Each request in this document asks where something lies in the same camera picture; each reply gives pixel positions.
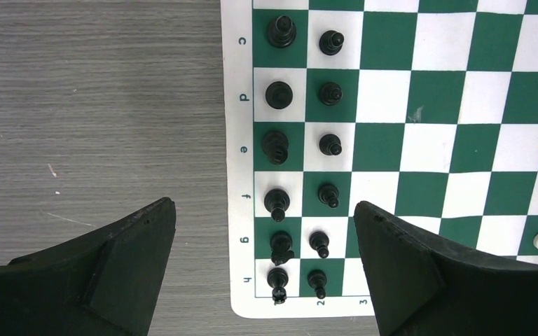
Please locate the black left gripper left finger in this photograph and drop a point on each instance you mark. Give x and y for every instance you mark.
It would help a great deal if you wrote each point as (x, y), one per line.
(105, 282)

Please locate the black chess rook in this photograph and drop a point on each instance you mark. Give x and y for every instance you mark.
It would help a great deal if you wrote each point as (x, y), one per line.
(277, 279)

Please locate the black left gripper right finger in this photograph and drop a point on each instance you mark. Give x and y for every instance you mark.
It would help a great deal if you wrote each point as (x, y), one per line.
(421, 283)

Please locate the black chess bishop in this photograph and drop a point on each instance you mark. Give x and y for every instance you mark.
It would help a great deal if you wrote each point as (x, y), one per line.
(281, 32)
(277, 201)

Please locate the black chess knight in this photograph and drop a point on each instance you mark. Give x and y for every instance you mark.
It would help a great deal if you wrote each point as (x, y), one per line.
(281, 244)

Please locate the black chess pawn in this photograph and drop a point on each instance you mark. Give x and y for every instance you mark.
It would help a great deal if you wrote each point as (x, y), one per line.
(330, 145)
(317, 280)
(331, 42)
(330, 93)
(328, 194)
(319, 241)

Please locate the green white chess board mat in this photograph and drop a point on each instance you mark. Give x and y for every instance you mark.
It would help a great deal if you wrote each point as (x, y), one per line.
(438, 124)

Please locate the black chess queen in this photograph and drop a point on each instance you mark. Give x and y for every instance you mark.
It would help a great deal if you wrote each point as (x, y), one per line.
(278, 95)

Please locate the black chess king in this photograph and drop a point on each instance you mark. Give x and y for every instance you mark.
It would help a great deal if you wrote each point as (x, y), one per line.
(275, 147)

